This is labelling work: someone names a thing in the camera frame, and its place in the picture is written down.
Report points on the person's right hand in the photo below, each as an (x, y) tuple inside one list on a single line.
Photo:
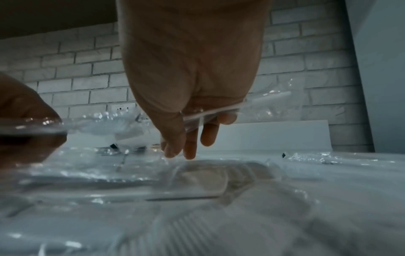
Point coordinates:
[(189, 50)]

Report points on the person's left hand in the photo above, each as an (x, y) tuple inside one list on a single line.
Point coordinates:
[(22, 105)]

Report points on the white countertop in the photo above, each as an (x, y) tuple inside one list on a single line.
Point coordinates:
[(373, 200)]

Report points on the pile of clear-wrapped toiletries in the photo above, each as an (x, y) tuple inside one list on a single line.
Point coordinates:
[(205, 180)]

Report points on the white wall socket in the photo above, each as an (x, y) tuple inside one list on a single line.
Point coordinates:
[(120, 107)]

